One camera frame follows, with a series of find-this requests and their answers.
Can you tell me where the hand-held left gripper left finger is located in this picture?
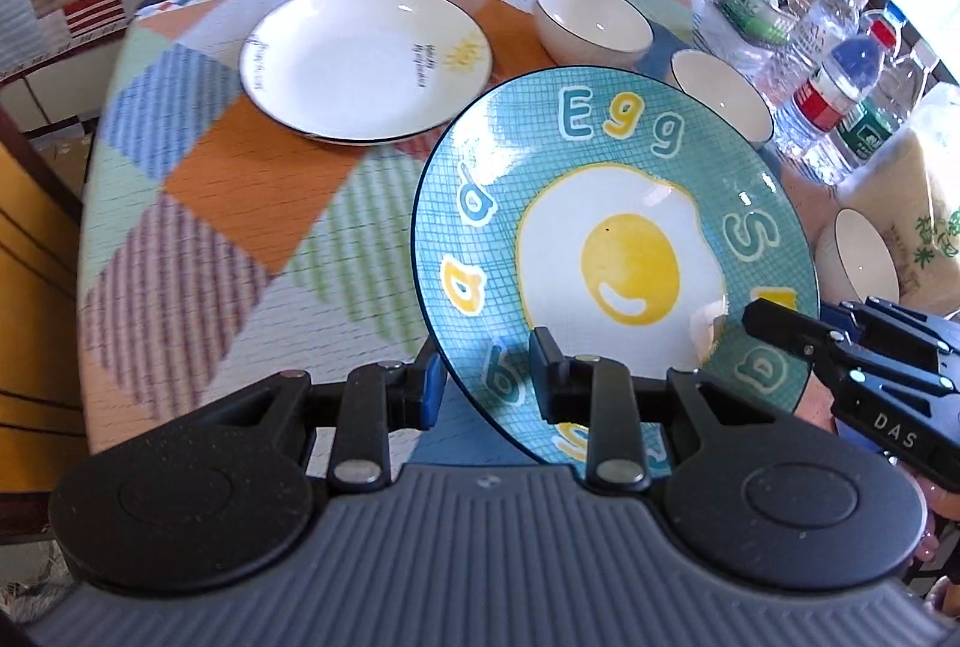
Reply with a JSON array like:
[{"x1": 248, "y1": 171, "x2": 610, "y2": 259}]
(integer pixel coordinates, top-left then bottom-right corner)
[{"x1": 199, "y1": 336, "x2": 451, "y2": 498}]

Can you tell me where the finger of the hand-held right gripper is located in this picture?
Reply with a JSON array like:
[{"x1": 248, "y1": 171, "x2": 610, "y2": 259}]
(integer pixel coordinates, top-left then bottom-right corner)
[
  {"x1": 742, "y1": 298, "x2": 960, "y2": 397},
  {"x1": 821, "y1": 298, "x2": 960, "y2": 378}
]

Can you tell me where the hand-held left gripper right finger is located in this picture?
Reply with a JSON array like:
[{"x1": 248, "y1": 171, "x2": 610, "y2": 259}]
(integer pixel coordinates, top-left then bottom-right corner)
[{"x1": 529, "y1": 328, "x2": 785, "y2": 498}]

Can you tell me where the white ribbed bowl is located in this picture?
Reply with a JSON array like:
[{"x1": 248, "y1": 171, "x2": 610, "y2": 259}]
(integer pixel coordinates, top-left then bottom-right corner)
[
  {"x1": 815, "y1": 208, "x2": 901, "y2": 310},
  {"x1": 670, "y1": 49, "x2": 775, "y2": 149},
  {"x1": 534, "y1": 0, "x2": 655, "y2": 69}
]

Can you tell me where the blue fried egg print plate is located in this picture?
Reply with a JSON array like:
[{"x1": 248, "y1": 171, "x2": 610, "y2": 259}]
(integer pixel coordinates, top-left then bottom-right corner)
[{"x1": 411, "y1": 65, "x2": 821, "y2": 466}]

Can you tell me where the white sun print plate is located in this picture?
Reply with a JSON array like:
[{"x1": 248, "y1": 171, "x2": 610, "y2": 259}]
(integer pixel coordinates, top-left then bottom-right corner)
[
  {"x1": 251, "y1": 92, "x2": 458, "y2": 150},
  {"x1": 238, "y1": 0, "x2": 494, "y2": 142}
]

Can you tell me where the person's right hand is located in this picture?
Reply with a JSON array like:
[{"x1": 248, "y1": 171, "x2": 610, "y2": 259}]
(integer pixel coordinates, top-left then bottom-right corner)
[{"x1": 904, "y1": 467, "x2": 960, "y2": 588}]

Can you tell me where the white rice bag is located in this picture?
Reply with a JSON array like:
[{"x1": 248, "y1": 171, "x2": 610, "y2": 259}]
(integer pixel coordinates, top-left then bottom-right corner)
[{"x1": 836, "y1": 84, "x2": 960, "y2": 318}]

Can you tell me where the green label water bottle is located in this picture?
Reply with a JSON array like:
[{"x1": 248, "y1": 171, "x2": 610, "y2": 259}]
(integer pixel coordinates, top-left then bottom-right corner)
[{"x1": 806, "y1": 43, "x2": 942, "y2": 183}]

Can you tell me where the red label water bottle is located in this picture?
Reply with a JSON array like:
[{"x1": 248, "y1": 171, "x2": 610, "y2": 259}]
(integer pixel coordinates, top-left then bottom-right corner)
[{"x1": 772, "y1": 20, "x2": 901, "y2": 168}]

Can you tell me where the plain clear water bottle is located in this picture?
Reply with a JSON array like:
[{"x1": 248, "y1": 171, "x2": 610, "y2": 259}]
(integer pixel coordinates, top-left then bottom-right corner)
[{"x1": 787, "y1": 0, "x2": 871, "y2": 85}]

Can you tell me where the blue cap water bottle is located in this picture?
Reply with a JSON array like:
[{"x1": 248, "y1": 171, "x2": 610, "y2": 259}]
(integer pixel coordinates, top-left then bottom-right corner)
[{"x1": 862, "y1": 0, "x2": 914, "y2": 64}]

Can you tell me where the yellow wooden cabinet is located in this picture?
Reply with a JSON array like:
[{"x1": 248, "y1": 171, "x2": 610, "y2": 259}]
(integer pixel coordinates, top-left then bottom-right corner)
[{"x1": 0, "y1": 84, "x2": 98, "y2": 490}]

